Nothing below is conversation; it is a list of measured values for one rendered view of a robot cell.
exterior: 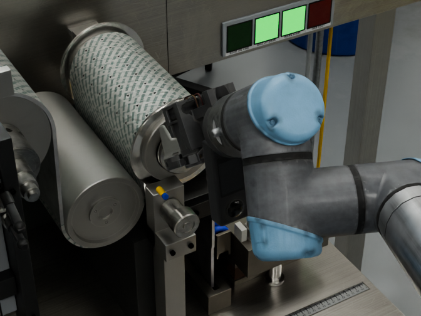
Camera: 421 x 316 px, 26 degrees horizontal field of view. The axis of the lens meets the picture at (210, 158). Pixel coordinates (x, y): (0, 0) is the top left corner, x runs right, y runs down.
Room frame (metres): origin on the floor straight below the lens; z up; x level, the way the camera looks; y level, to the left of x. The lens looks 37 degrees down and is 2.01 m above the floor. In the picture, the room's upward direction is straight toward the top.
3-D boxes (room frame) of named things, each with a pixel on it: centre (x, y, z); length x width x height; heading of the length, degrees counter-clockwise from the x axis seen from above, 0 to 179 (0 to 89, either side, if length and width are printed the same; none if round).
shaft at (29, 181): (0.85, 0.22, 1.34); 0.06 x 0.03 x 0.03; 30
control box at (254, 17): (1.52, -0.13, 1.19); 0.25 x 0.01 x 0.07; 120
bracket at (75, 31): (1.30, 0.20, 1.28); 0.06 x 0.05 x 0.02; 30
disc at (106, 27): (1.27, 0.17, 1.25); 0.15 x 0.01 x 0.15; 120
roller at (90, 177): (1.09, 0.21, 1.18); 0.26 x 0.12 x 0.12; 30
